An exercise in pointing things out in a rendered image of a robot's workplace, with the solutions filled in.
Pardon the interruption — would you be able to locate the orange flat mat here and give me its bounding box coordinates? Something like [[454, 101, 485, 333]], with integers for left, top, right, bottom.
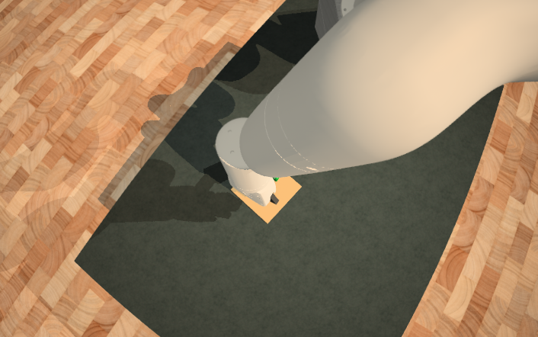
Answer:
[[231, 176, 302, 223]]

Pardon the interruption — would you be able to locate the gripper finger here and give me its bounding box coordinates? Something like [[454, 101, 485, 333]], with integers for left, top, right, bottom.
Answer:
[[270, 193, 279, 205]]

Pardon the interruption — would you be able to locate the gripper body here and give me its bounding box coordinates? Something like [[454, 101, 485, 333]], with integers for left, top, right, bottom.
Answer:
[[229, 178, 276, 207]]

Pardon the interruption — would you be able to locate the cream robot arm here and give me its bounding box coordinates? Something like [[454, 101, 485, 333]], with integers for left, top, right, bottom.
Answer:
[[216, 0, 538, 194]]

